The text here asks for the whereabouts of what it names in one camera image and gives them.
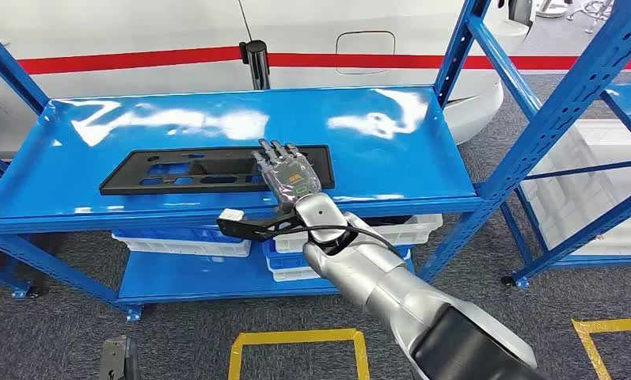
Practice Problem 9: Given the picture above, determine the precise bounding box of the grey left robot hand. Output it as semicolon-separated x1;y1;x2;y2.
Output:
98;335;141;380

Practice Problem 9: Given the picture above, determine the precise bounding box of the long black plastic part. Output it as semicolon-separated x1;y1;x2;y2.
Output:
98;145;336;196

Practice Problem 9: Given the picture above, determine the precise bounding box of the white plastic bin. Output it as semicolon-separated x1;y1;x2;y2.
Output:
110;233;253;259
556;119;631;211
269;264;324;283
519;178;631;258
272;212;445;255
530;152;631;237

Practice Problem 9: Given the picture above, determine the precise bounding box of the blue plastic bin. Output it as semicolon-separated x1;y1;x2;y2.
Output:
261;240;416;272
112;225;244;245

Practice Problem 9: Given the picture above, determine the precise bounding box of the yellow floor tape square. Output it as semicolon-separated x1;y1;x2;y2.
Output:
571;317;631;380
227;328;372;380

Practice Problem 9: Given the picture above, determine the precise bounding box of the red barrier belt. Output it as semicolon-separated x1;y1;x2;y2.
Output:
268;51;631;72
0;46;243;78

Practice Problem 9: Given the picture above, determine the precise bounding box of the office chair base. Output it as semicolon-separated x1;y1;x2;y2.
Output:
565;0;616;35

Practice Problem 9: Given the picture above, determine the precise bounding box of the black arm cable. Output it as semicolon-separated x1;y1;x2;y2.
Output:
254;224;403;258

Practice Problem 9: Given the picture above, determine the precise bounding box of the black stanchion post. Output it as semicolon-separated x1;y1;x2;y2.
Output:
238;40;272;91

